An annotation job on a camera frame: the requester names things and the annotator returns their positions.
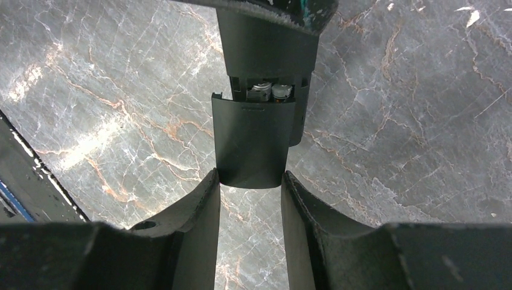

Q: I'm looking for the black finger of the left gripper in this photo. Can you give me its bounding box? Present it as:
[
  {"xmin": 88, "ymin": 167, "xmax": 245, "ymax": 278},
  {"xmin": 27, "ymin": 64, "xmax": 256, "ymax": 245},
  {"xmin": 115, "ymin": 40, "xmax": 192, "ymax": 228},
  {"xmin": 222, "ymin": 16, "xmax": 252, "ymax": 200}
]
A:
[{"xmin": 182, "ymin": 0, "xmax": 339, "ymax": 35}]

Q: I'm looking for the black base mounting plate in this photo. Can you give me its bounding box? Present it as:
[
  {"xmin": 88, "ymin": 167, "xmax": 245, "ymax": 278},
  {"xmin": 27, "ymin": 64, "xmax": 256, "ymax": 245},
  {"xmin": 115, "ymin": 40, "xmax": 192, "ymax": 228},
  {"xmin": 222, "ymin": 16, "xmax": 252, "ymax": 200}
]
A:
[{"xmin": 1, "ymin": 113, "xmax": 89, "ymax": 223}]

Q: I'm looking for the dark battery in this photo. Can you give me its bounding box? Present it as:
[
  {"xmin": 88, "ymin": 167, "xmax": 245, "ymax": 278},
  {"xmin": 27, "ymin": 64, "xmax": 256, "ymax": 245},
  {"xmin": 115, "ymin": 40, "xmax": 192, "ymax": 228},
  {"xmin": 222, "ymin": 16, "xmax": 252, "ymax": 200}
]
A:
[
  {"xmin": 246, "ymin": 82, "xmax": 272, "ymax": 103},
  {"xmin": 271, "ymin": 84, "xmax": 293, "ymax": 103}
]

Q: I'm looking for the black remote control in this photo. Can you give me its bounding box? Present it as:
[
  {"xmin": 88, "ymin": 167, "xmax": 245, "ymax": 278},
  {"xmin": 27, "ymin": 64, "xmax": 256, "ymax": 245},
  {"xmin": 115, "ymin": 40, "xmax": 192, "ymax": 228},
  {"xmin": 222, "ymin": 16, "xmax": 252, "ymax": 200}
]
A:
[{"xmin": 216, "ymin": 9, "xmax": 319, "ymax": 146}]

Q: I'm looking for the black battery cover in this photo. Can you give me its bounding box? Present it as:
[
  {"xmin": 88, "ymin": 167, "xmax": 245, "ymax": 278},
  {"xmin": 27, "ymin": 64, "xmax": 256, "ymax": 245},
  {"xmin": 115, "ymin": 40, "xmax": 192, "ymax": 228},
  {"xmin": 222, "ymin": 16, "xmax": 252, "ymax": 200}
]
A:
[{"xmin": 211, "ymin": 93, "xmax": 295, "ymax": 189}]

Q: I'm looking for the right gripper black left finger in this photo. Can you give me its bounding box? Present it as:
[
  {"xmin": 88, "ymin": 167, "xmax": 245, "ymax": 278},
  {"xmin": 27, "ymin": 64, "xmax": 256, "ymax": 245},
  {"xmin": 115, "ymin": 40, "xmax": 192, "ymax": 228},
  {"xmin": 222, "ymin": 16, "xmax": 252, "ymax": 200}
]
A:
[{"xmin": 1, "ymin": 169, "xmax": 220, "ymax": 289}]

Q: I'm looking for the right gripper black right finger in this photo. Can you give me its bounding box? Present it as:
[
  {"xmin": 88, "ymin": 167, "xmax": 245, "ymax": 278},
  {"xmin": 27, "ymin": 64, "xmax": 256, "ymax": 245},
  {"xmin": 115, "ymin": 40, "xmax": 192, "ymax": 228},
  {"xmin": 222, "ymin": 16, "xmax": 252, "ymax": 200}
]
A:
[{"xmin": 281, "ymin": 172, "xmax": 511, "ymax": 289}]

